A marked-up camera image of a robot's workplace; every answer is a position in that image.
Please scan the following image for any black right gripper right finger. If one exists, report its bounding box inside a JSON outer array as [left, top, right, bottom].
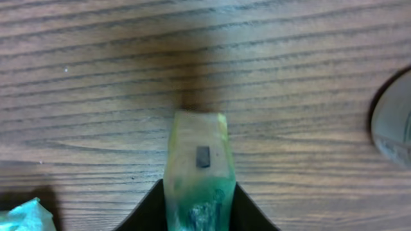
[[229, 183, 281, 231]]

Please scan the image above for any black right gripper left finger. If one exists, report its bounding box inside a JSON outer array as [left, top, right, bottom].
[[114, 179, 168, 231]]

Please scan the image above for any green lid white jar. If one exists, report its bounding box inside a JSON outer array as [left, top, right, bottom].
[[371, 71, 410, 168]]

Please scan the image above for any small teal white box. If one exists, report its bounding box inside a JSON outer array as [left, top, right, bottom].
[[163, 111, 236, 231]]

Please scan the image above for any teal tissue pack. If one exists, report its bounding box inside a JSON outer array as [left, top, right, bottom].
[[1, 198, 56, 231]]

